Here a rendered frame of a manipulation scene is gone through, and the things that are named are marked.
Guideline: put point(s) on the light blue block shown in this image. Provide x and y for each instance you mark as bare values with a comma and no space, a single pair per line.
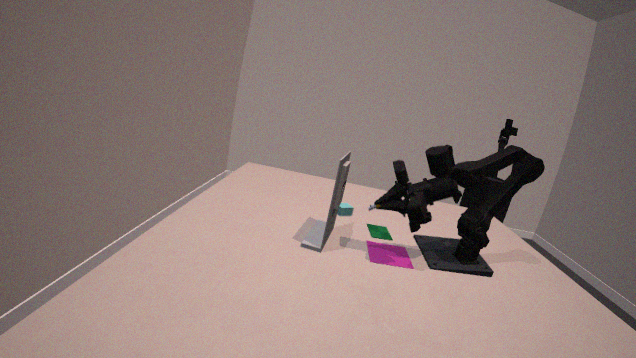
345,210

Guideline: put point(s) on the green flat square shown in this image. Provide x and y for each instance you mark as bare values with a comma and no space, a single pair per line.
379,232

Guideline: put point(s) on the magenta square marking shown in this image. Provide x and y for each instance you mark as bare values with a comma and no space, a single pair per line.
388,254

